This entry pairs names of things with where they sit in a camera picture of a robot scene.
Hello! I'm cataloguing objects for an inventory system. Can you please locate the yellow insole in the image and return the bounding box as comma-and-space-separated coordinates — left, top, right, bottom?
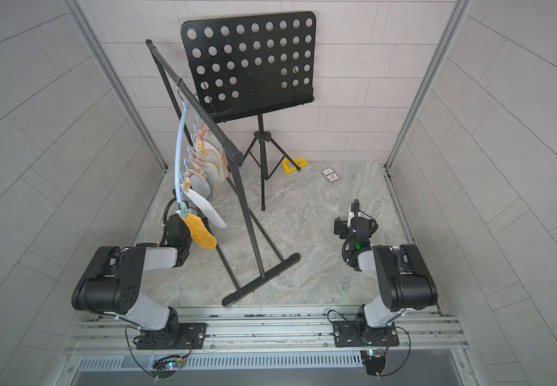
180, 214, 217, 250

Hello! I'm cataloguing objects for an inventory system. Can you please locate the light blue clip hanger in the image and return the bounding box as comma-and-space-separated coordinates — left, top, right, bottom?
174, 96, 191, 204

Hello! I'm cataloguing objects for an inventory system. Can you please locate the white black insole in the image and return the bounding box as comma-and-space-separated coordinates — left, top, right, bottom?
184, 188, 227, 229

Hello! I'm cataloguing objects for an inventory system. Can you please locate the grey dark-edged insole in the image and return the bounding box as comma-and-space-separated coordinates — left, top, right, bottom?
190, 175, 214, 203

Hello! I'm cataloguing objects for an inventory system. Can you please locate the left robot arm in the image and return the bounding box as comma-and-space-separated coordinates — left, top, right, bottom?
71, 215, 193, 350

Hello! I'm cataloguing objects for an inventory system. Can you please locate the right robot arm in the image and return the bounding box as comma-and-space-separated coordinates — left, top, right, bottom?
334, 216, 438, 345

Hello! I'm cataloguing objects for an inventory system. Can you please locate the green clothes peg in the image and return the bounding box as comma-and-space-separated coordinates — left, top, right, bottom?
176, 201, 189, 218

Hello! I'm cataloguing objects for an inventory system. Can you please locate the beige yellow-edged insole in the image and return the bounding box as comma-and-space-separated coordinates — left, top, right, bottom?
202, 155, 225, 196

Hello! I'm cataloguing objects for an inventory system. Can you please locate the grey orange-edged insole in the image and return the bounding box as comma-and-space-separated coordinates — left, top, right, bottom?
204, 141, 225, 183

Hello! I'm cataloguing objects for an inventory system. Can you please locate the right circuit board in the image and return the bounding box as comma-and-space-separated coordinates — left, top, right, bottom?
360, 350, 387, 377

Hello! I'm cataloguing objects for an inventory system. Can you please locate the circuit board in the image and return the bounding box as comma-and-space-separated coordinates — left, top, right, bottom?
360, 350, 387, 377
151, 355, 187, 379

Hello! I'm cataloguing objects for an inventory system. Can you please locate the left circuit board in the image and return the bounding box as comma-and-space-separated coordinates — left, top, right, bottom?
151, 355, 187, 379

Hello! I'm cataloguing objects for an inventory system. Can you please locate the black clothes rack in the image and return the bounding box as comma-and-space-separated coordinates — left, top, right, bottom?
146, 40, 301, 307

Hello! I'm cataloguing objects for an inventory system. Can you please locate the black music stand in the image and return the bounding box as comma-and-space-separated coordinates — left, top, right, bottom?
180, 11, 318, 212

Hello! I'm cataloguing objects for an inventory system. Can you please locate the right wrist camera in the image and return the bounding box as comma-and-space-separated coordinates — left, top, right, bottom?
333, 199, 360, 240

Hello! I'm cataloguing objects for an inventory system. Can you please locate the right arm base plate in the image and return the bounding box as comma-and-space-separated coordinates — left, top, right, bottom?
331, 320, 400, 347

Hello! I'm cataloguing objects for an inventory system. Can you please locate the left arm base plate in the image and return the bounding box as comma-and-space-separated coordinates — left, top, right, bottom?
133, 323, 208, 351

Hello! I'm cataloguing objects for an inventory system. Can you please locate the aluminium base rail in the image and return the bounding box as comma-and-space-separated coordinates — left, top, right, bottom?
63, 305, 470, 358

